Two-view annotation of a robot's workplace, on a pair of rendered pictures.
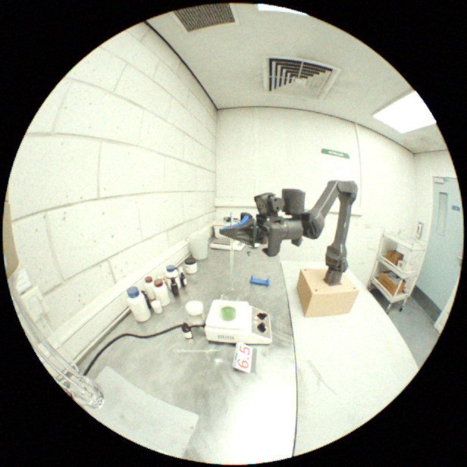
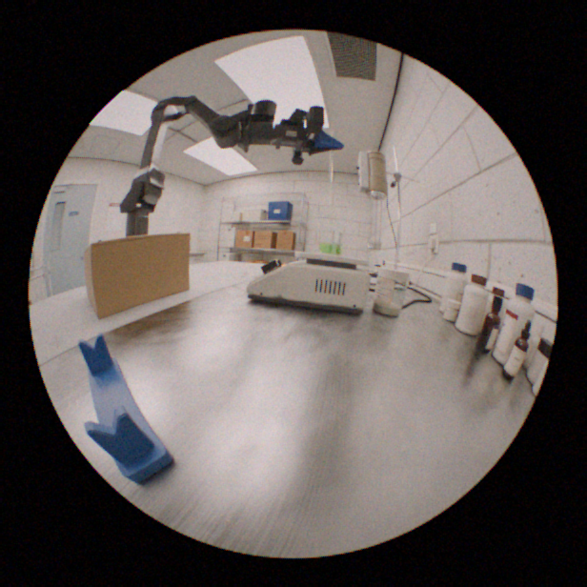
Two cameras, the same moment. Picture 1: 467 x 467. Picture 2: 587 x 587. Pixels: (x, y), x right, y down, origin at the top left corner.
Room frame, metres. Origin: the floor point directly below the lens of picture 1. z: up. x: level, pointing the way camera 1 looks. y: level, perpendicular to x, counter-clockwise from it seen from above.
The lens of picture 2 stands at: (0.67, -0.03, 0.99)
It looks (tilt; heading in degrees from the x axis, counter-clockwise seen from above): 14 degrees down; 183
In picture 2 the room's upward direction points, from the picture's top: 5 degrees clockwise
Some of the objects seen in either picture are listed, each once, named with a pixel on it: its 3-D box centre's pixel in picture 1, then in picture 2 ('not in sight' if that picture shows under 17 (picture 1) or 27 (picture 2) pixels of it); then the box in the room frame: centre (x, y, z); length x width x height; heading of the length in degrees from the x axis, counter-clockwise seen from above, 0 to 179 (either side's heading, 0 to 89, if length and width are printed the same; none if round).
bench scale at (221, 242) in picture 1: (228, 243); not in sight; (1.20, 0.04, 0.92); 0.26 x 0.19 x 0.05; 74
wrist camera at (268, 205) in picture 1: (269, 206); (293, 121); (0.35, -0.08, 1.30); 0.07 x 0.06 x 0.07; 17
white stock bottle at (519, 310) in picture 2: (172, 277); (516, 324); (0.59, 0.29, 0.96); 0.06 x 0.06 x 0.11
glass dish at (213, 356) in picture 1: (214, 353); not in sight; (0.24, 0.05, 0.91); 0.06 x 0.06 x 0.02
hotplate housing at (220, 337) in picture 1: (236, 323); (314, 278); (0.34, -0.01, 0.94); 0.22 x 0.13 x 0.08; 84
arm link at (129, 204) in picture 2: (337, 261); (141, 200); (0.43, -0.39, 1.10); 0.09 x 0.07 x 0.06; 17
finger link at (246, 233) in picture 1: (236, 233); (325, 147); (0.31, -0.01, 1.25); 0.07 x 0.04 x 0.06; 105
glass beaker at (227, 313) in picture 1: (229, 308); (331, 236); (0.33, 0.01, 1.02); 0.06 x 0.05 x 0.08; 110
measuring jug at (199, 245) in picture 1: (197, 246); not in sight; (0.97, 0.25, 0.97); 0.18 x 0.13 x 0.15; 81
